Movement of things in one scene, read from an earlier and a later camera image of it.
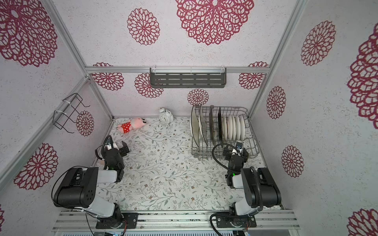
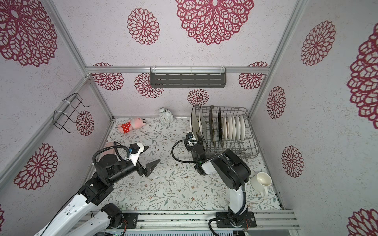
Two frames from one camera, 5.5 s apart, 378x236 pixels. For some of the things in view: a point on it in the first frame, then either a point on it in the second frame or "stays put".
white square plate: (203, 126) stays put
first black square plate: (212, 133) stays put
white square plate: (195, 126) stays put
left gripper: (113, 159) to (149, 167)
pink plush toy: (135, 123) stays put
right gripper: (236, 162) to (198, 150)
